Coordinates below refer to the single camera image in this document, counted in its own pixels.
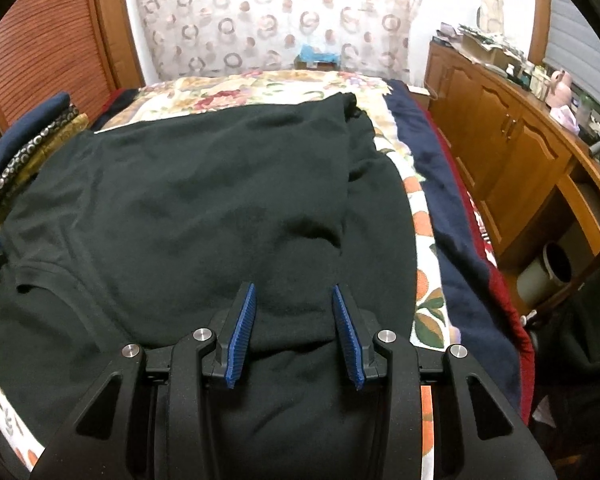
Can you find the navy blanket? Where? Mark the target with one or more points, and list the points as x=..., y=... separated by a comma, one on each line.
x=455, y=220

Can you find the wooden cabinet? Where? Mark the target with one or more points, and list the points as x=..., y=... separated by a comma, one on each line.
x=505, y=125

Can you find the grey window blind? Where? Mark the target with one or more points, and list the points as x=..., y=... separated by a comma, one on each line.
x=570, y=35

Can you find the purple box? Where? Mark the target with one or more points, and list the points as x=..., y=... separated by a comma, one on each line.
x=448, y=32

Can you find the pink tissue pack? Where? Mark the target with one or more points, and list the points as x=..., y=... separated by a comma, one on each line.
x=565, y=116

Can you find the wooden louvered wardrobe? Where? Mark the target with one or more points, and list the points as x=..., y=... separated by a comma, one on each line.
x=45, y=35

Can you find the navy folded cloth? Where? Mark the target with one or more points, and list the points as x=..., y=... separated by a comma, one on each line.
x=25, y=130

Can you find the circle-patterned sheer curtain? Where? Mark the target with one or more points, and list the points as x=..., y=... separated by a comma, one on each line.
x=260, y=15

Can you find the pink bottle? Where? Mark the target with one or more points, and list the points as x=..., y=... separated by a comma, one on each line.
x=560, y=87

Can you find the grey trash bin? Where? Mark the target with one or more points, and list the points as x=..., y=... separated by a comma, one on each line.
x=540, y=280

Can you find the floral blanket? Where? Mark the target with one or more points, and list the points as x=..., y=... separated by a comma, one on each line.
x=230, y=92

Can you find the orange-print bedsheet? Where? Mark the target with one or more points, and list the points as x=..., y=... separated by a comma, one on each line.
x=427, y=280

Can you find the black printed t-shirt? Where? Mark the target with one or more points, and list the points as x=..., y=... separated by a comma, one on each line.
x=180, y=200

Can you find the small cardboard box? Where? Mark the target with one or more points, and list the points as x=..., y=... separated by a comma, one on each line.
x=317, y=66

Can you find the row of small bottles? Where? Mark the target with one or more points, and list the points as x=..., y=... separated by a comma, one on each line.
x=530, y=77

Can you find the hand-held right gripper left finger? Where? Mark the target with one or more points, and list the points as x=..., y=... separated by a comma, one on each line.
x=240, y=340

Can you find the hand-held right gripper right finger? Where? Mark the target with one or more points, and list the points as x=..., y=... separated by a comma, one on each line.
x=347, y=345

